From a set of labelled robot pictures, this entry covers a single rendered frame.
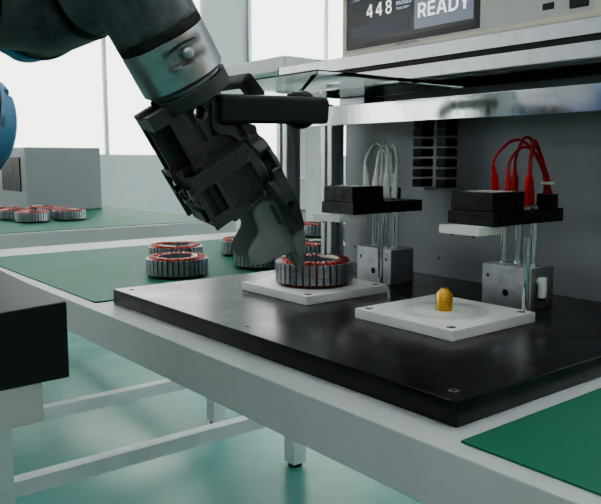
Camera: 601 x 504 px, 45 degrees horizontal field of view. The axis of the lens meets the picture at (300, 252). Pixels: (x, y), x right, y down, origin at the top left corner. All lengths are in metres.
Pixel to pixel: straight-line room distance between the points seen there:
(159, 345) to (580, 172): 0.60
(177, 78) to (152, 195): 5.33
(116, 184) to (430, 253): 4.72
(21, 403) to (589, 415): 0.51
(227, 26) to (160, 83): 5.78
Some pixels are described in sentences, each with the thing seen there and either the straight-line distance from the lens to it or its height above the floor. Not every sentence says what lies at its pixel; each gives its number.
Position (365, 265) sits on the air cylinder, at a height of 0.79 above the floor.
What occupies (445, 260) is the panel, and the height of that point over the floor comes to 0.80.
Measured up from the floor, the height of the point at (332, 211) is 0.88.
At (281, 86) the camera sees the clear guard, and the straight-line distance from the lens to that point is 0.90.
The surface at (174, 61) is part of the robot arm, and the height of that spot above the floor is 1.04.
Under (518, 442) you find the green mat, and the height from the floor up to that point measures 0.75.
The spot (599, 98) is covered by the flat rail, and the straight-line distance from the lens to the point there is 0.86.
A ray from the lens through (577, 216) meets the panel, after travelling 1.05.
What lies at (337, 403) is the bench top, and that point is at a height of 0.75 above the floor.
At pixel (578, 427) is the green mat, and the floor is 0.75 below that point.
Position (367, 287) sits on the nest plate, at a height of 0.78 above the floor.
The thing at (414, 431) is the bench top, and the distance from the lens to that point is 0.59.
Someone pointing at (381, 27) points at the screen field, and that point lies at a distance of 1.13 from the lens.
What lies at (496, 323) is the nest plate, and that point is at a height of 0.78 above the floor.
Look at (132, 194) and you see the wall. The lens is 5.85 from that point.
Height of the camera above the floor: 0.96
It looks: 7 degrees down
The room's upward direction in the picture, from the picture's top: straight up
